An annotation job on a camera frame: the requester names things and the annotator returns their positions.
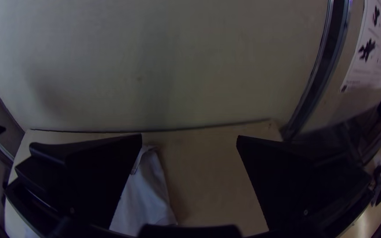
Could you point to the white wall poster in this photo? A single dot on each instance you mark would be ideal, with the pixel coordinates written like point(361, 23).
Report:
point(375, 43)

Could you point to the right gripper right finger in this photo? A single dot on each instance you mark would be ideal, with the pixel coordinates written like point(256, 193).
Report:
point(293, 188)

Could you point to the light grey t-shirt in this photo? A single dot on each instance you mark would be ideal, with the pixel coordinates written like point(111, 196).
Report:
point(144, 198)

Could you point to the dark metal partition post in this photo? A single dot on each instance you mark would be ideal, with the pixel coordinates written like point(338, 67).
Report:
point(326, 66)

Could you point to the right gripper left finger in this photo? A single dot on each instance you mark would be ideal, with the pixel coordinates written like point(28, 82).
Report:
point(84, 175)

